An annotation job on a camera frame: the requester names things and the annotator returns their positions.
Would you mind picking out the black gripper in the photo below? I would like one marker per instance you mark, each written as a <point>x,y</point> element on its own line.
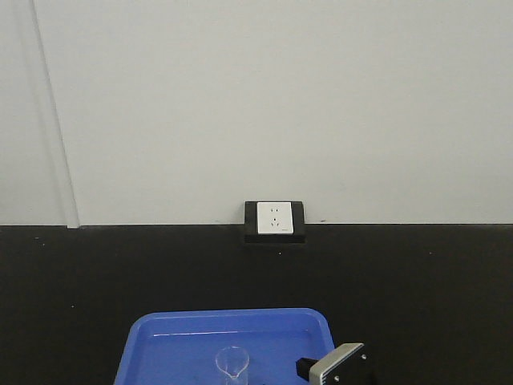
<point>307,368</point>

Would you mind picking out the blue plastic tray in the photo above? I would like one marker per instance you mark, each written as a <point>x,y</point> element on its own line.
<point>180,347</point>

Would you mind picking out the white socket in black housing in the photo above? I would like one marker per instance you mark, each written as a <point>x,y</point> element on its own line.
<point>274,222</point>

